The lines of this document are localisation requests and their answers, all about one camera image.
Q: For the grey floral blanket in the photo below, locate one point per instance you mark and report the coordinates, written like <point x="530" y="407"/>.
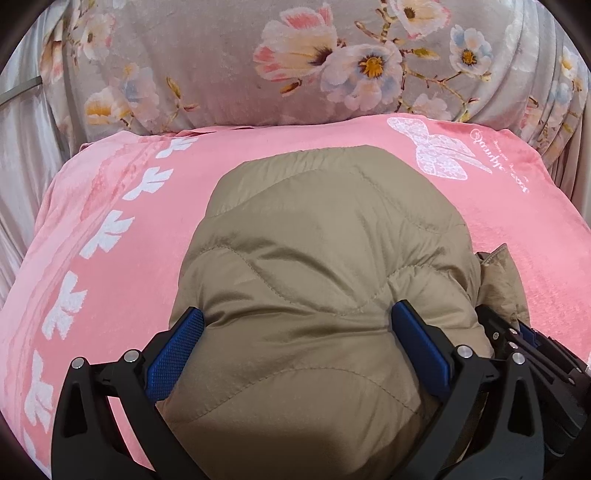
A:
<point x="221" y="64"/>

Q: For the pink printed blanket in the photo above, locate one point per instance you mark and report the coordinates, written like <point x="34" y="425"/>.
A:
<point x="115" y="207"/>

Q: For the grey metal bar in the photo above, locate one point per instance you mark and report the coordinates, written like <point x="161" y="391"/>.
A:
<point x="21" y="92"/>

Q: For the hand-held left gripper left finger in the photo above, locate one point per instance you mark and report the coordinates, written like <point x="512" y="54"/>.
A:
<point x="175" y="353"/>

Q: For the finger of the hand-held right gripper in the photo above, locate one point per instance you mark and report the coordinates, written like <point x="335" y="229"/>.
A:
<point x="494" y="330"/>
<point x="554" y="355"/>

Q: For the beige quilted jacket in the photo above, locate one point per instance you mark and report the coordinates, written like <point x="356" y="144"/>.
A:
<point x="332" y="258"/>

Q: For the white satin curtain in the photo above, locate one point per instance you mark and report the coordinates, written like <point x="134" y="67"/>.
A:
<point x="27" y="175"/>

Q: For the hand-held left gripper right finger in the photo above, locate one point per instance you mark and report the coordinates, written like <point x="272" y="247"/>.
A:
<point x="422" y="350"/>

